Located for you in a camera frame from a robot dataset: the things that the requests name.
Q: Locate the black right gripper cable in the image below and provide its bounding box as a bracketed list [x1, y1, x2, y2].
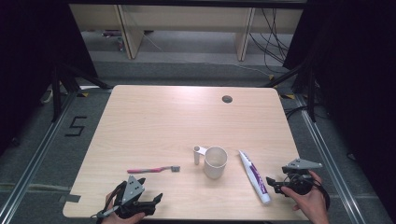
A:
[284, 174, 332, 213]

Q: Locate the light wooden desk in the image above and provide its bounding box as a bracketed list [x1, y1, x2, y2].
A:
[68, 3, 304, 63]

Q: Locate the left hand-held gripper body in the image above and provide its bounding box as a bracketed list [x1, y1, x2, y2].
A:
[113, 175, 157, 219]

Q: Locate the person's right hand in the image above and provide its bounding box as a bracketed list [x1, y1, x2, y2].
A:
[280, 170, 330, 218]

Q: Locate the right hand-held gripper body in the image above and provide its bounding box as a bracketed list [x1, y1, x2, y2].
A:
[281, 158, 324, 196]

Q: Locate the aluminium floor rail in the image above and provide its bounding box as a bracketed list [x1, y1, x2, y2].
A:
[293, 92, 369, 224]
[0, 91, 78, 224]

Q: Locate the black floor cable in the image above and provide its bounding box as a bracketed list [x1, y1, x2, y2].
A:
[284, 105, 310, 121]

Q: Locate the person's left hand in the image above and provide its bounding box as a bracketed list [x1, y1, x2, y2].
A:
[102, 191, 147, 224]

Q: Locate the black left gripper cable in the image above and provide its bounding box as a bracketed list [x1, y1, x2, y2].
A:
[91, 181, 128, 224]

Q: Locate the white cup with side holder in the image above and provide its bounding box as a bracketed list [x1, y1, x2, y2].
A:
[192, 145, 229, 180]

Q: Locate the pink toothbrush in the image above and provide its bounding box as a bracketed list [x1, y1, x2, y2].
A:
[126, 164, 181, 175]

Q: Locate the black curtain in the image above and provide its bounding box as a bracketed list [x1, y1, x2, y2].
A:
[0, 0, 99, 157]
[282, 0, 396, 216]

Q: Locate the black metal stand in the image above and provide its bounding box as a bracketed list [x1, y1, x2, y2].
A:
[50, 61, 112, 123]
[263, 60, 319, 123]

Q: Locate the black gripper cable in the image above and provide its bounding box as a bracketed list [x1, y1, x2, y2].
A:
[91, 181, 128, 224]
[284, 174, 332, 213]

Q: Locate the bundle of black cables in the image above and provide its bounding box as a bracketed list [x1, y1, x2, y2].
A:
[247, 7, 291, 75]

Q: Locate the white purple toothpaste tube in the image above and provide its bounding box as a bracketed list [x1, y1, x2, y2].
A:
[238, 149, 273, 206]

